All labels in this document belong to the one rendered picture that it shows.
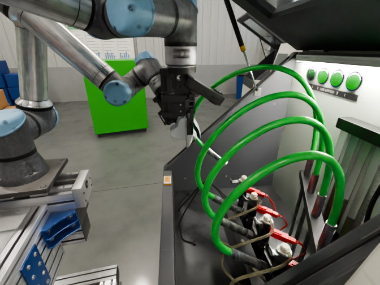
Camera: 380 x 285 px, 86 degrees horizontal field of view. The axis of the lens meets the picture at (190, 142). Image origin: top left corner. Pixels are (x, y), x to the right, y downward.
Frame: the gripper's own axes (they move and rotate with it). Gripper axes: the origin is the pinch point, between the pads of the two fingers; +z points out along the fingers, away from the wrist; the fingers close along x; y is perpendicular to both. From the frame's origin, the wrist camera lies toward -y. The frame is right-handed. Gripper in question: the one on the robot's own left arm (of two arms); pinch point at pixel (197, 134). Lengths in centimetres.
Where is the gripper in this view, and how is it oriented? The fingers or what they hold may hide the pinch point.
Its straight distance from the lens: 68.4
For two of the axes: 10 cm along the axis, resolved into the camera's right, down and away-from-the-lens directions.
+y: -7.0, 5.2, 4.9
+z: 5.2, 8.4, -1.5
